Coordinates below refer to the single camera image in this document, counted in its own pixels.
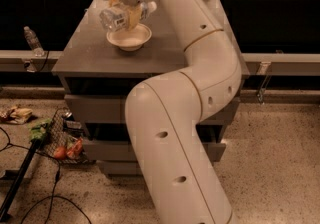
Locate orange red snack packet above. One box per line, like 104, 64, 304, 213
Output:
67, 138, 83, 160

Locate crumpled brown wrapper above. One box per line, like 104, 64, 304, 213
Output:
0, 106, 32, 125

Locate middle grey drawer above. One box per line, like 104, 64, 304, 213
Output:
82, 139, 226, 162

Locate small clear water bottle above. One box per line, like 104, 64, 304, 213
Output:
24, 26, 45, 57

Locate top grey drawer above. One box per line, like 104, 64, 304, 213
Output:
65, 94, 240, 125

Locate black floor cable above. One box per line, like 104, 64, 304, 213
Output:
0, 126, 92, 224

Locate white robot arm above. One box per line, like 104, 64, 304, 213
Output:
120, 0, 242, 224

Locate black wire mesh basket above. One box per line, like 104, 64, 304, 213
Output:
43, 108, 90, 165

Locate black metal pole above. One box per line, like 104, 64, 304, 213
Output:
0, 142, 39, 222

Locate white paper bowl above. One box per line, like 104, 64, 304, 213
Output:
106, 24, 152, 52

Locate clear plastic bottle blue label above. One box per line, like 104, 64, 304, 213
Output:
99, 0, 158, 33

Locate grey drawer cabinet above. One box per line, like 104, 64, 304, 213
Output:
51, 0, 250, 181

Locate green snack bag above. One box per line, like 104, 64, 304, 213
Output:
29, 118, 52, 142

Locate red tomato toy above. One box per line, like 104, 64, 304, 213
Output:
54, 146, 67, 160

